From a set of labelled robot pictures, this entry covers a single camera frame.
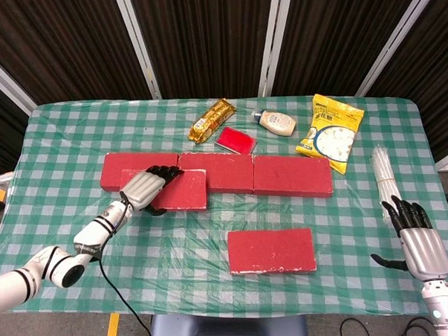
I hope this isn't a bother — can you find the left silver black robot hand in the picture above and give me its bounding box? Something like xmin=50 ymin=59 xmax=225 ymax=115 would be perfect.
xmin=118 ymin=164 xmax=187 ymax=218

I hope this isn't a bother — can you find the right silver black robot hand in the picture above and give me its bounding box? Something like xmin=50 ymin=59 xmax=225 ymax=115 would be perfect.
xmin=368 ymin=193 xmax=448 ymax=283

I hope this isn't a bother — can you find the red brick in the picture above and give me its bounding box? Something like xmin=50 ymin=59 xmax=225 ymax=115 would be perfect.
xmin=226 ymin=227 xmax=319 ymax=277
xmin=119 ymin=165 xmax=209 ymax=214
xmin=98 ymin=149 xmax=181 ymax=193
xmin=251 ymin=152 xmax=334 ymax=201
xmin=178 ymin=149 xmax=256 ymax=198

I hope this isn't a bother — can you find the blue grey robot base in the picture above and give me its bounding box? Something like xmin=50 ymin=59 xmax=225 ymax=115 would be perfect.
xmin=147 ymin=307 xmax=309 ymax=336

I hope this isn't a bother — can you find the green checked tablecloth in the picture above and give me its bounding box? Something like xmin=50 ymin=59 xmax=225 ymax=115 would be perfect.
xmin=0 ymin=85 xmax=448 ymax=333

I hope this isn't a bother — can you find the bundle of white straws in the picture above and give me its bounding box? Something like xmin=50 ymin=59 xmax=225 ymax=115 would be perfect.
xmin=370 ymin=145 xmax=404 ymax=229

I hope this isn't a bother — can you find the gold biscuit pack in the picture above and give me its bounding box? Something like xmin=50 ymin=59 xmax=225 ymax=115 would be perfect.
xmin=185 ymin=97 xmax=239 ymax=144

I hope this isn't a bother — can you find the red plate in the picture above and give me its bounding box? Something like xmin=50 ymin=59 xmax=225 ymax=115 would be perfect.
xmin=214 ymin=125 xmax=257 ymax=156

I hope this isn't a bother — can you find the yellow snack bag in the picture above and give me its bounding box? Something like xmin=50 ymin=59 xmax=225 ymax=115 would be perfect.
xmin=293 ymin=91 xmax=369 ymax=178

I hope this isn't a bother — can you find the mayonnaise squeeze bottle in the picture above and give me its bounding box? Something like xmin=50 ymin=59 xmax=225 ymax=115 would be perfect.
xmin=251 ymin=108 xmax=298 ymax=139

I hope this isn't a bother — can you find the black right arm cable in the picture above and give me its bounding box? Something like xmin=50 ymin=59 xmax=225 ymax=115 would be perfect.
xmin=338 ymin=312 xmax=448 ymax=336

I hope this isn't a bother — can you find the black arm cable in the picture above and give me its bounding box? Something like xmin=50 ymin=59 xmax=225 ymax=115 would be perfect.
xmin=87 ymin=191 xmax=160 ymax=336
xmin=338 ymin=312 xmax=448 ymax=336

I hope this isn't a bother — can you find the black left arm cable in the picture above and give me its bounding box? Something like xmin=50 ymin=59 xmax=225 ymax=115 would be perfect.
xmin=87 ymin=191 xmax=160 ymax=336

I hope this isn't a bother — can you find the white partition post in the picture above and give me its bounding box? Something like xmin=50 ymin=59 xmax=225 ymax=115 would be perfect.
xmin=253 ymin=0 xmax=299 ymax=97
xmin=114 ymin=0 xmax=163 ymax=102
xmin=352 ymin=0 xmax=448 ymax=97
xmin=0 ymin=45 xmax=39 ymax=115

